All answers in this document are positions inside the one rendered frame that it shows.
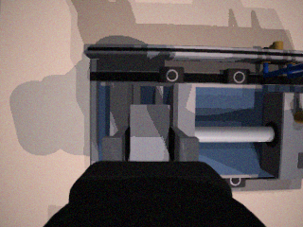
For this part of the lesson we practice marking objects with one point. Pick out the grey rectangular block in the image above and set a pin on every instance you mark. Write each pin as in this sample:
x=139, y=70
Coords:
x=149, y=125

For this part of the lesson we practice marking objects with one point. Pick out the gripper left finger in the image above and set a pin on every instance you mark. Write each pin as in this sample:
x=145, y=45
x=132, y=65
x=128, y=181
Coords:
x=118, y=146

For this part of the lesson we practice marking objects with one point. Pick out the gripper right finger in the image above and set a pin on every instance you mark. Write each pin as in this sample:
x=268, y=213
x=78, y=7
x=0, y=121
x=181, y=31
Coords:
x=182, y=148

